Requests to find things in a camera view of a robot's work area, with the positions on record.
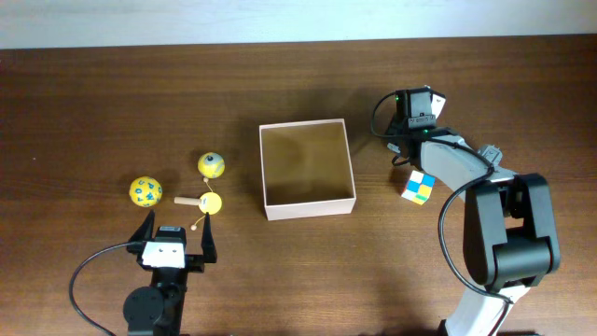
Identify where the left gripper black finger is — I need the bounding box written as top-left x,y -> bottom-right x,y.
201,213 -> 217,257
129,210 -> 155,243

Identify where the yellow grey dump truck toy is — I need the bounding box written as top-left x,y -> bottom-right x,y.
385,123 -> 402,154

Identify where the small colourful puzzle cube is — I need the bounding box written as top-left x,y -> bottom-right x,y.
401,171 -> 436,205

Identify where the yellow grey mixer truck toy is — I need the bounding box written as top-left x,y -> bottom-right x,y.
478,145 -> 503,170

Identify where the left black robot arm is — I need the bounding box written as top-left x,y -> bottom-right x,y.
123,211 -> 217,336

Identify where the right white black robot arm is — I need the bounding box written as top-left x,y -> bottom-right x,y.
383,87 -> 561,335

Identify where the yellow ball with blue letters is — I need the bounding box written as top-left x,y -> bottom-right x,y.
129,176 -> 163,207

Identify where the yellow wooden paddle drum toy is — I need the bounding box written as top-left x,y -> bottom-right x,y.
174,177 -> 223,231

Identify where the pink cardboard box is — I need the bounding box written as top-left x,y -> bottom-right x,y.
258,119 -> 356,221

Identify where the left black camera cable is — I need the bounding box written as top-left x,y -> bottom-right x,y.
68,242 -> 141,336

